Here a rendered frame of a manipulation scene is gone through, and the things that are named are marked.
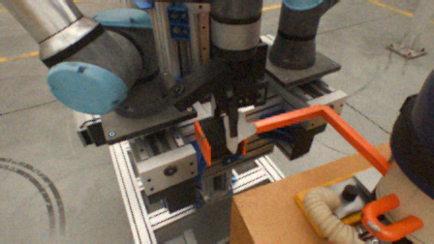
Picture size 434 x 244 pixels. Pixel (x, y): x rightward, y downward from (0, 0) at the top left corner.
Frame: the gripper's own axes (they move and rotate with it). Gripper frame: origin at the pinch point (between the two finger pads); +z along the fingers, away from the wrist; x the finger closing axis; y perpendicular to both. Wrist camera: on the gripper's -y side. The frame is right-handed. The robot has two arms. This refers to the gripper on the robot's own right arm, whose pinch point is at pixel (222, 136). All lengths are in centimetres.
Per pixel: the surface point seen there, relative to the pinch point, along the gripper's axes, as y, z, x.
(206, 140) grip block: -4.0, -2.1, -2.2
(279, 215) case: 7.5, 13.3, -14.0
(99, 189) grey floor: -52, 108, 83
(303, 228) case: 10.6, 13.3, -18.3
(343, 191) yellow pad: 21.4, 9.6, -15.7
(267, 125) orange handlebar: 10.1, -0.4, -1.0
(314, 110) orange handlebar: 22.0, -0.6, -0.7
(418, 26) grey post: 288, 76, 149
